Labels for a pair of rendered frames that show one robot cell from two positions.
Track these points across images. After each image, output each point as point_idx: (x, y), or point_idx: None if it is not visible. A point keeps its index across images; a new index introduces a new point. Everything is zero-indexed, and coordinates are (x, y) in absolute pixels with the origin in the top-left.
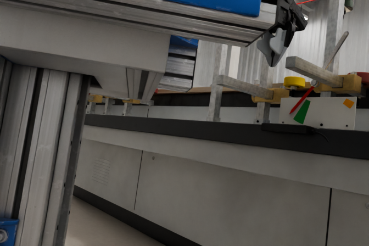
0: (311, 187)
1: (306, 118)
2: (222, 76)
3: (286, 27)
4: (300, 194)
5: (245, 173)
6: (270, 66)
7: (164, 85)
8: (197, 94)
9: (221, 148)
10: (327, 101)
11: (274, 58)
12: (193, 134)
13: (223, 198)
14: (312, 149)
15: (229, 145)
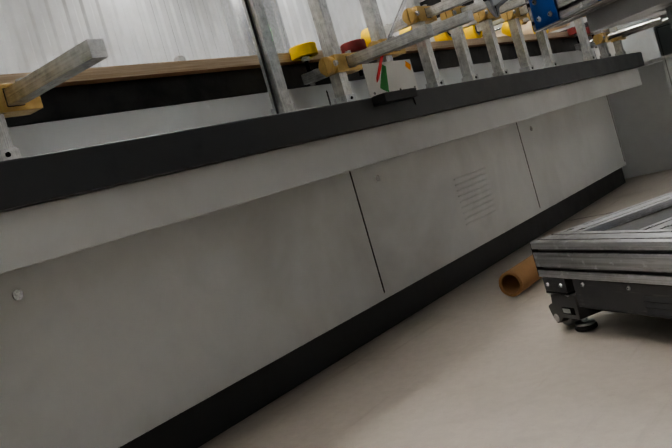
0: (336, 184)
1: (389, 84)
2: (431, 25)
3: None
4: (331, 197)
5: (265, 206)
6: (497, 16)
7: (567, 21)
8: (102, 85)
9: (313, 152)
10: (395, 64)
11: (497, 9)
12: (285, 140)
13: (251, 265)
14: (409, 114)
15: (322, 144)
